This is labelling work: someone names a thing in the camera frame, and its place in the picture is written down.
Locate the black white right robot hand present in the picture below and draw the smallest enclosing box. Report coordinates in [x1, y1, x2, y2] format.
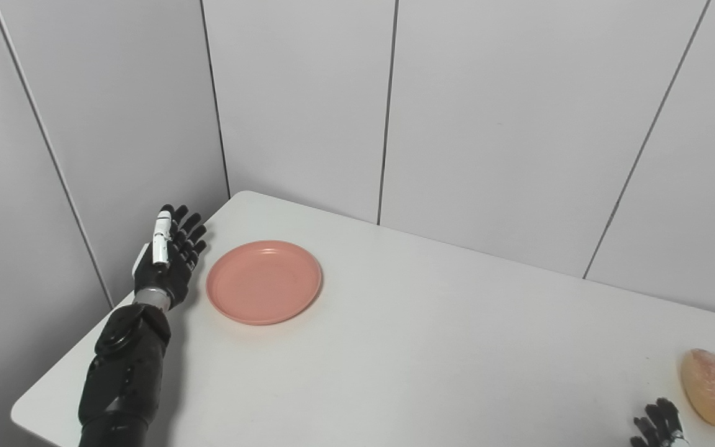
[629, 397, 691, 447]

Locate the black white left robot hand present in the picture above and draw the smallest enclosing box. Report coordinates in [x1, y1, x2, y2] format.
[132, 204, 208, 310]

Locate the brown bread roll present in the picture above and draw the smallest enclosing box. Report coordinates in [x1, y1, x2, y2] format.
[680, 348, 715, 428]

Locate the pink round plate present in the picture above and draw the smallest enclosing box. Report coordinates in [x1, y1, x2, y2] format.
[205, 240, 323, 326]

